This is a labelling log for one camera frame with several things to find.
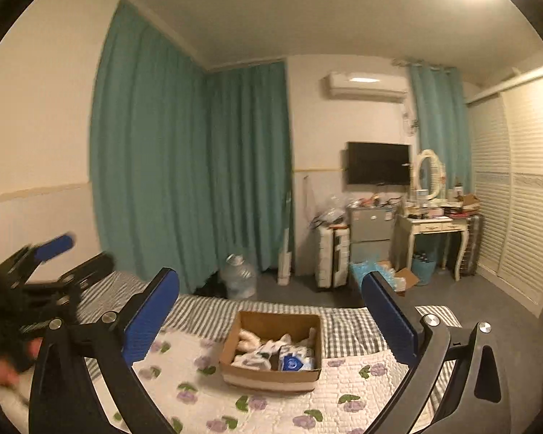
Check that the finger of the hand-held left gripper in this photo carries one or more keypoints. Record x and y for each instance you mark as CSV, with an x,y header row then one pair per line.
x,y
81,275
52,247

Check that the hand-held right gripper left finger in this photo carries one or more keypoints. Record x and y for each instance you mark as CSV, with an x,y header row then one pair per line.
x,y
149,321

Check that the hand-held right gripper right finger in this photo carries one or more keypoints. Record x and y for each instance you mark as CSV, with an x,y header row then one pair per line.
x,y
389,321

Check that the cream socks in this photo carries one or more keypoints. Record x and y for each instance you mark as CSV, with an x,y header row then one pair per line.
x,y
249,339

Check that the blue white tissue packet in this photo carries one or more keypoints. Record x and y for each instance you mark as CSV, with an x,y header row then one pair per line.
x,y
294,360

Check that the white socks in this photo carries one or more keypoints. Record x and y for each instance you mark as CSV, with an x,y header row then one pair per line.
x,y
260,357

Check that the person's left hand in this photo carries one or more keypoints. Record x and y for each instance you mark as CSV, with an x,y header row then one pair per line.
x,y
2,373

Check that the small open cardboard box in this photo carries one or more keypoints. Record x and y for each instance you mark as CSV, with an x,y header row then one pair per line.
x,y
407,278

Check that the grey gingham bedsheet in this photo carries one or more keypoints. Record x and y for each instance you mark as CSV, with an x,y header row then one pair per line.
x,y
199,314

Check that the blue plastic wrapped pack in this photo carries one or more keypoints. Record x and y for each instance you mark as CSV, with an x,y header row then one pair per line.
x,y
359,271

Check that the blue basket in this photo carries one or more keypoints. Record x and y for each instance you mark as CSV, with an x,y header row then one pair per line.
x,y
423,271

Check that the white suitcase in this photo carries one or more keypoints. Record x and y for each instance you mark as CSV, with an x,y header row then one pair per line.
x,y
332,257

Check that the grey mini fridge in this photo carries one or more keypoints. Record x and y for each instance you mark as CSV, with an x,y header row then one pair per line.
x,y
371,230

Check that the clear water jug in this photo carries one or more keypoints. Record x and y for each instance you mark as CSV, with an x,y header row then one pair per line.
x,y
237,280

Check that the white dressing table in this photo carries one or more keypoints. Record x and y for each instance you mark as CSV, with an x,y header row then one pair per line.
x,y
430,226

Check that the dark suitcase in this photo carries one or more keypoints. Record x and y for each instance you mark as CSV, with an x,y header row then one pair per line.
x,y
473,244

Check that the teal curtain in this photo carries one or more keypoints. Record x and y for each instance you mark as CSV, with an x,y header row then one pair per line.
x,y
439,113
249,167
145,167

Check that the clear plastic bag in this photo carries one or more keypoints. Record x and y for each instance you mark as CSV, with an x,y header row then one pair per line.
x,y
328,212

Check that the small box on dresser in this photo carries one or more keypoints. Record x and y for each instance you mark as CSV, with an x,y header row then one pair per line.
x,y
468,201

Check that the floral white quilt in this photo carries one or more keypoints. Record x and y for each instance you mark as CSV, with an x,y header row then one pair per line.
x,y
262,411

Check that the oval white vanity mirror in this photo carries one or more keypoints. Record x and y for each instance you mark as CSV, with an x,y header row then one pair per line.
x,y
427,174

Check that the white louvred wardrobe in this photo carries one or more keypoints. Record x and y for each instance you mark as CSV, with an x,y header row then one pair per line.
x,y
520,199

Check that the white air conditioner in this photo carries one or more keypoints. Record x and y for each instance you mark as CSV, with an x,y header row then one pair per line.
x,y
366,87

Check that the black wall television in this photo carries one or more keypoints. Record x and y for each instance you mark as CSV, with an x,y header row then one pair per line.
x,y
378,162

